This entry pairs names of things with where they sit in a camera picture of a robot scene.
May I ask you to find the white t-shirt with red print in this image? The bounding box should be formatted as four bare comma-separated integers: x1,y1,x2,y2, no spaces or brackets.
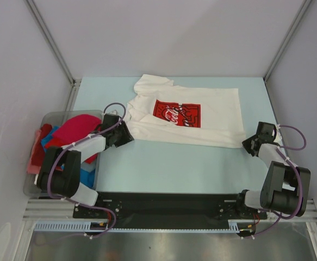
125,74,246,148

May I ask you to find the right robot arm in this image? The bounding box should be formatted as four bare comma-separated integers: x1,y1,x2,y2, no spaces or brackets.
235,122,311,220

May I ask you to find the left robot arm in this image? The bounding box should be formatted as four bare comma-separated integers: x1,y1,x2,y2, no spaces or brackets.
35,114,134,218

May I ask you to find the magenta t-shirt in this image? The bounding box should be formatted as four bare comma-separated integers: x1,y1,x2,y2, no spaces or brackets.
44,114,102,149

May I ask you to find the clear plastic bin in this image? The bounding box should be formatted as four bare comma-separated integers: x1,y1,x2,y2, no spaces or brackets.
23,110,103,198

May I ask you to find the dark red folded t-shirt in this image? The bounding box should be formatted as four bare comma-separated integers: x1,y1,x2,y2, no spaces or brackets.
30,124,52,166

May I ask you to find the pink folded t-shirt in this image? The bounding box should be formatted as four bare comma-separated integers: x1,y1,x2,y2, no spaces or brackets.
27,130,45,175

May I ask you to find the white folded t-shirt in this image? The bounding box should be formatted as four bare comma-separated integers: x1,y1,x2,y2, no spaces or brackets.
34,174,42,188

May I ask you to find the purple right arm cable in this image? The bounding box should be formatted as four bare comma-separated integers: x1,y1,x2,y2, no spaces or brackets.
239,125,308,240

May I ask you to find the left aluminium frame post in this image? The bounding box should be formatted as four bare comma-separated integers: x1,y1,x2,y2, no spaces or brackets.
24,0,82,111

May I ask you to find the aluminium frame post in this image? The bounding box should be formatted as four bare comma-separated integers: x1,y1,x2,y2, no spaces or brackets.
24,0,82,111
263,0,314,84

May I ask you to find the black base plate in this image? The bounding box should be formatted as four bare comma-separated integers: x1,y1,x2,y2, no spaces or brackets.
73,192,267,228

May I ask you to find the white slotted cable duct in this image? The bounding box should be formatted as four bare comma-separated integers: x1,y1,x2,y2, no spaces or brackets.
34,221,254,233

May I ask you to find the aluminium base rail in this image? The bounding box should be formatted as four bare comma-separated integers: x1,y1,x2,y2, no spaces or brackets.
15,199,317,260

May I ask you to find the right aluminium frame post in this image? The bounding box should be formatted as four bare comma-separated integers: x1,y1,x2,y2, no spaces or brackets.
263,0,314,84

